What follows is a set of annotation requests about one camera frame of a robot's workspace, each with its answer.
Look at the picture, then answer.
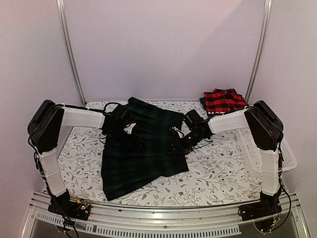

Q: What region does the dark green plaid garment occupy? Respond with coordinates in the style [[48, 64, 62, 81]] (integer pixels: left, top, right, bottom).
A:
[[101, 97, 189, 201]]

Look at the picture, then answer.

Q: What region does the red black plaid shirt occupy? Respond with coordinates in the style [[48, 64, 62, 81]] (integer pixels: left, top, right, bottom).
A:
[[203, 89, 249, 115]]

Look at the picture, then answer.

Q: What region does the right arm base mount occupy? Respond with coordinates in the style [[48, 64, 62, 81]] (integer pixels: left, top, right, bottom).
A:
[[238, 189, 282, 233]]

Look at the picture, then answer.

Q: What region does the folded navy blue shirt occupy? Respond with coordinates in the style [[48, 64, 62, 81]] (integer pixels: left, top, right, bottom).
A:
[[199, 97, 208, 114]]

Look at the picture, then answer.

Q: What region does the floral patterned table cloth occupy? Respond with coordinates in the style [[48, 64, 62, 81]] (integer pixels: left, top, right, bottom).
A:
[[57, 102, 263, 207]]

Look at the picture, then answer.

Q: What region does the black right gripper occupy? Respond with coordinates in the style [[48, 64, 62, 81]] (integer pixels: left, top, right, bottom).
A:
[[166, 131, 206, 158]]

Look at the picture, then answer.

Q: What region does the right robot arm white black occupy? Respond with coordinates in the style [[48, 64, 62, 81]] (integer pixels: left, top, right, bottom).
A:
[[169, 100, 283, 216]]

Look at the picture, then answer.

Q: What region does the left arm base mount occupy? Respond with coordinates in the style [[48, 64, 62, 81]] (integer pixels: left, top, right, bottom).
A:
[[48, 191, 91, 221]]

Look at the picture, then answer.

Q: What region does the aluminium front rail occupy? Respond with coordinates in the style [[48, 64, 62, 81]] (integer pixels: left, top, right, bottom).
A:
[[21, 192, 312, 238]]

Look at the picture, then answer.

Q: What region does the white plastic laundry basket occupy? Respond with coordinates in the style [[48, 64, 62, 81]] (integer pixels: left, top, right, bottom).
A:
[[236, 128, 297, 174]]

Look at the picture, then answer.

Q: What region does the right aluminium frame post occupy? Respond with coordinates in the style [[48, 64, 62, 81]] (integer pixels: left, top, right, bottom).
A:
[[245, 0, 272, 102]]

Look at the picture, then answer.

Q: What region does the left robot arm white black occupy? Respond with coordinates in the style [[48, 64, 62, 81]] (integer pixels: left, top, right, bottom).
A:
[[27, 100, 145, 215]]

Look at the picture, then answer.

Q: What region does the aluminium frame post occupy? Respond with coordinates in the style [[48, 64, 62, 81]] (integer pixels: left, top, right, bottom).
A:
[[56, 0, 87, 105], [245, 0, 272, 102]]

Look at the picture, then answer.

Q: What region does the left aluminium frame post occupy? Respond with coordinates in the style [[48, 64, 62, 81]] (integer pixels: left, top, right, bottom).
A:
[[56, 0, 87, 105]]

